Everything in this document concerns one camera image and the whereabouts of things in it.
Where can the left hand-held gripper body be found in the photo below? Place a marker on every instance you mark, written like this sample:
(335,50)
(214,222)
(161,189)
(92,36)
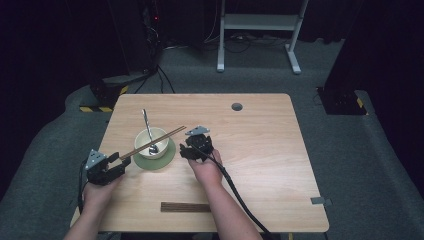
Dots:
(100,173)

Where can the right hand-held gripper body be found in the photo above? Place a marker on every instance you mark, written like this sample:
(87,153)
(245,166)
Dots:
(200,144)

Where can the thin brown wooden chopstick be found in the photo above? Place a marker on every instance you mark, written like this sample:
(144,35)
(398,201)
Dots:
(166,137)
(156,139)

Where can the cream ceramic bowl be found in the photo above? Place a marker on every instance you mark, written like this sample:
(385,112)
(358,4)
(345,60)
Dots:
(156,148)

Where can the row of brown chopsticks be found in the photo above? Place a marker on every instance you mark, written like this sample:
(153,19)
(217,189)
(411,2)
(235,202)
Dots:
(185,207)

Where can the person's left hand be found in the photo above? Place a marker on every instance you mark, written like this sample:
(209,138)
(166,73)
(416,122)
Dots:
(100,195)

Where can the person's right hand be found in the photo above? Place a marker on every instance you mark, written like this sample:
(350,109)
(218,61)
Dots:
(206,171)

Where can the round green coaster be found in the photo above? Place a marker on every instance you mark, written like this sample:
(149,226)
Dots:
(166,158)

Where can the metal spoon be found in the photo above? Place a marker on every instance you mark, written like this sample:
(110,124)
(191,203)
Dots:
(148,128)

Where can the black yellow-striped stand base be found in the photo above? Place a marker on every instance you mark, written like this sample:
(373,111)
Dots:
(343,101)
(103,96)

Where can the black equipment rack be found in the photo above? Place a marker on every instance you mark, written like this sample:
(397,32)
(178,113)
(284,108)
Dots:
(143,33)

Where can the grey tape piece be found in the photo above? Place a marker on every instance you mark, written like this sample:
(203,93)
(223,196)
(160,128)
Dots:
(320,200)

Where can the white metal stand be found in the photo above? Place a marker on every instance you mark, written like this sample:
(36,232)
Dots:
(260,21)

